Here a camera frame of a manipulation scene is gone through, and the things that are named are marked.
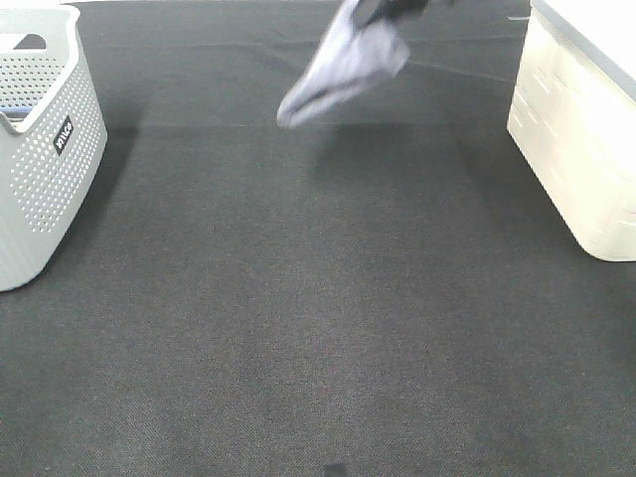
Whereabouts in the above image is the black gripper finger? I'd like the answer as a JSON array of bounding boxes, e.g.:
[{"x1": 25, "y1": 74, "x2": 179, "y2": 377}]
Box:
[{"x1": 352, "y1": 0, "x2": 429, "y2": 27}]

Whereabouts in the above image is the lavender towel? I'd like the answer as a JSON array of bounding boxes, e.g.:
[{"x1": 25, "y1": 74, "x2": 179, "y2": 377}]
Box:
[{"x1": 276, "y1": 1, "x2": 409, "y2": 128}]

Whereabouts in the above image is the white plastic storage bin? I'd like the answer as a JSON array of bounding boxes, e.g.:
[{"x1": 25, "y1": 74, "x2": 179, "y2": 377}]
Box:
[{"x1": 507, "y1": 1, "x2": 635, "y2": 261}]

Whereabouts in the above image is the black fabric table mat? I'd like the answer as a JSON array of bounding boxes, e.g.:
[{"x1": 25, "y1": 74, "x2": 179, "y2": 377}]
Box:
[{"x1": 1, "y1": 1, "x2": 635, "y2": 476}]

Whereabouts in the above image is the grey perforated laundry basket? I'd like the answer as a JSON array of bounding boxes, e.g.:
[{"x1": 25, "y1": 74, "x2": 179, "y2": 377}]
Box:
[{"x1": 1, "y1": 1, "x2": 107, "y2": 291}]

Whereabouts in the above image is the blue cloth inside basket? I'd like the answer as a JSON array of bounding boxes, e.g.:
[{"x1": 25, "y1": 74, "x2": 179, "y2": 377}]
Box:
[{"x1": 0, "y1": 106, "x2": 33, "y2": 123}]

